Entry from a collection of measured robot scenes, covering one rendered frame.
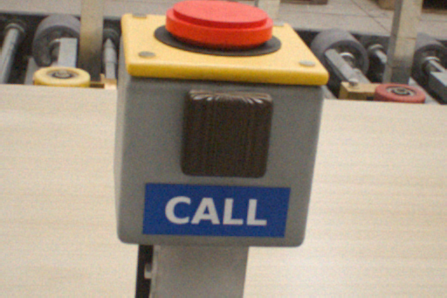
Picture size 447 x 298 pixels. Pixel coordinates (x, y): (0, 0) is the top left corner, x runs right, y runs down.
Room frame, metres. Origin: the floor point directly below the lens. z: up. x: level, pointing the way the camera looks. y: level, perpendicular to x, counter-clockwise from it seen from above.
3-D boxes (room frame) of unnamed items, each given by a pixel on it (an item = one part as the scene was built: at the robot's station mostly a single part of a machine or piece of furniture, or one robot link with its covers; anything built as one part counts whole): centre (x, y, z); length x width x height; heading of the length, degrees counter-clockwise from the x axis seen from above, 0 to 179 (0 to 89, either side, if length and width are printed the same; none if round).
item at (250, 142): (0.29, 0.00, 1.20); 0.03 x 0.01 x 0.03; 100
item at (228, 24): (0.33, 0.01, 1.22); 0.04 x 0.04 x 0.02
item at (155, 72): (0.33, 0.01, 1.18); 0.07 x 0.07 x 0.08; 10
